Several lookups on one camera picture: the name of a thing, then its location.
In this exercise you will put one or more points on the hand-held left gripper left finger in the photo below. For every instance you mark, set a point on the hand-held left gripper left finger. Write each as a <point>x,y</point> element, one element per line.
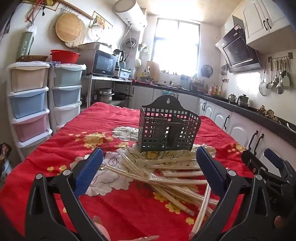
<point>90,169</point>

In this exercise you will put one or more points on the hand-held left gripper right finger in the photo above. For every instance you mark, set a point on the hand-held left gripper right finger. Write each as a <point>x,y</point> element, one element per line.
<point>211,169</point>

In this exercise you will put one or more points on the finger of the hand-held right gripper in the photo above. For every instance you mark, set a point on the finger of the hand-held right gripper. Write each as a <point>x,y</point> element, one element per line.
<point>274,158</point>
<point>252,162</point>

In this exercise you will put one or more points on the pile of chopsticks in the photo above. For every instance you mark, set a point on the pile of chopsticks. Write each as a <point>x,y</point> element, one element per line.
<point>171,173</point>

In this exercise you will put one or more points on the dark green plastic utensil basket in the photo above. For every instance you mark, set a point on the dark green plastic utensil basket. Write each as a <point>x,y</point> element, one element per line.
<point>161,136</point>

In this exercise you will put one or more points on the person's right hand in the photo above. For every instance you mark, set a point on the person's right hand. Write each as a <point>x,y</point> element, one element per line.
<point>277,220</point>

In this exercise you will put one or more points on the red floral blanket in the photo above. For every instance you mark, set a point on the red floral blanket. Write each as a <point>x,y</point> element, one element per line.
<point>69,150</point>

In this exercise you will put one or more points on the white base cabinets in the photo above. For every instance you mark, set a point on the white base cabinets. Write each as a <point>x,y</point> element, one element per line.
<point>238,129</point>

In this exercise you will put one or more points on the black kitchen countertop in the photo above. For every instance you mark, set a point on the black kitchen countertop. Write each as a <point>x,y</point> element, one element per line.
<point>261,117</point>

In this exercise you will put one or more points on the ginger root pile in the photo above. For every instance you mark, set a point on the ginger root pile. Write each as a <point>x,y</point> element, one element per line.
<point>268,113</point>

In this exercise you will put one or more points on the dark metal teapot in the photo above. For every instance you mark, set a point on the dark metal teapot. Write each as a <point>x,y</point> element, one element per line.
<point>242,100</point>

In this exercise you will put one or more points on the small metal teapot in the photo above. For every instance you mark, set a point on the small metal teapot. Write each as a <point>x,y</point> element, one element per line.
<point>232,98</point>

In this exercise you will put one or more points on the steel cooking pot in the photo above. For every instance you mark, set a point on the steel cooking pot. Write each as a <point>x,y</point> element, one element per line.
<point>104,95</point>

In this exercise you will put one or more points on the pastel drawer tower green top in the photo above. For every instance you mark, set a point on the pastel drawer tower green top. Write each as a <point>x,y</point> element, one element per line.
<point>67,95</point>

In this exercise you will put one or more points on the red seasoning bottles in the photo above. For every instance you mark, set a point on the red seasoning bottles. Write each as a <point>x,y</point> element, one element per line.
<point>213,90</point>

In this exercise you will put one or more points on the black frying pan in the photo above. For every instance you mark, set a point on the black frying pan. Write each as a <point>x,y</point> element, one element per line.
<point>122,94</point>

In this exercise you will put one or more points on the rack of hanging kitchen tools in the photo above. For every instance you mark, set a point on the rack of hanging kitchen tools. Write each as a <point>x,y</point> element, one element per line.
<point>278,76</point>

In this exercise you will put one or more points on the dark patterned bag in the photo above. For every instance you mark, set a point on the dark patterned bag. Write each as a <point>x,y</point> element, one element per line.
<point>5,162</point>

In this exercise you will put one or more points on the metal shelf rack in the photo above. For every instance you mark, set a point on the metal shelf rack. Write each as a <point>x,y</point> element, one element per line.
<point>101,80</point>

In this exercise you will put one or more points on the pastel drawer tower beige top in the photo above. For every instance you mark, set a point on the pastel drawer tower beige top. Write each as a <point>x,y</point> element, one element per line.
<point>27,102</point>

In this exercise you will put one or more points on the knife block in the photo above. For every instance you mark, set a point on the knife block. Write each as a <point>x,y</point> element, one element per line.
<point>185,81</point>

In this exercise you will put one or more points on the blue grey container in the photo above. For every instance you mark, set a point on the blue grey container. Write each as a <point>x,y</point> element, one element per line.
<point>125,73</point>

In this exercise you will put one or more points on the black microwave oven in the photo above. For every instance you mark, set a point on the black microwave oven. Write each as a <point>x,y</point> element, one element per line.
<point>104,63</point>

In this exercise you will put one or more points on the black range hood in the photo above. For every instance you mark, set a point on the black range hood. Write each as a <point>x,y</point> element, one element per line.
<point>238,51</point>

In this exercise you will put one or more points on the wooden cutting board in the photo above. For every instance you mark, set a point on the wooden cutting board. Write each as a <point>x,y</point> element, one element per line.
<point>153,70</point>

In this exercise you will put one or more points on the red plastic basin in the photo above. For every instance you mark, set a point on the red plastic basin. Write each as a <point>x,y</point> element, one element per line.
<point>64,56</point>

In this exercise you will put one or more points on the black electric kettle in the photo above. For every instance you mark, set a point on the black electric kettle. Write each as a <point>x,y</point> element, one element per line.
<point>119,54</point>

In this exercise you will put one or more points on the shallow wicker basket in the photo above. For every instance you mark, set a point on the shallow wicker basket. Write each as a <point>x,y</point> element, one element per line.
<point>32,58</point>

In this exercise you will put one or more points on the round woven mat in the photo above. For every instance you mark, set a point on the round woven mat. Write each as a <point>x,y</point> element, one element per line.
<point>79,41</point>

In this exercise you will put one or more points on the kitchen window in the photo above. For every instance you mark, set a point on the kitchen window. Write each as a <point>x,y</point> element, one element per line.
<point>175,46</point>

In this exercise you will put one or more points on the white hanging colander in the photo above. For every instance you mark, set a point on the white hanging colander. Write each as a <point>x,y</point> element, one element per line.
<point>98,32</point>

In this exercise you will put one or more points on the green hanging bag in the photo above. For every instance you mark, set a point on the green hanging bag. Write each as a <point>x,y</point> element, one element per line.
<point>25,42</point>

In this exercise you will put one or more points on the round bamboo tray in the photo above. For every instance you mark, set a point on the round bamboo tray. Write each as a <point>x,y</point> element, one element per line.
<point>67,26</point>

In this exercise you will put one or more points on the white water heater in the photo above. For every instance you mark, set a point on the white water heater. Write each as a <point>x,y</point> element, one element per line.
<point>130,15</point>

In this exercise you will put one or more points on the wooden rolling pin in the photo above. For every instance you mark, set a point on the wooden rolling pin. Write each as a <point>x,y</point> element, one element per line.
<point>76,9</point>

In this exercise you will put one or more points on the small wall fan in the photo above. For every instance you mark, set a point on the small wall fan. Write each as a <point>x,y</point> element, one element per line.
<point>206,70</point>

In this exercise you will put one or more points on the white wall cabinet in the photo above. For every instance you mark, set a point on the white wall cabinet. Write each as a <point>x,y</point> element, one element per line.
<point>261,18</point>

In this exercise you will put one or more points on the fruit wall picture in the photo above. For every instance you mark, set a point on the fruit wall picture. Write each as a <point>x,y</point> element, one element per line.
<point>104,19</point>

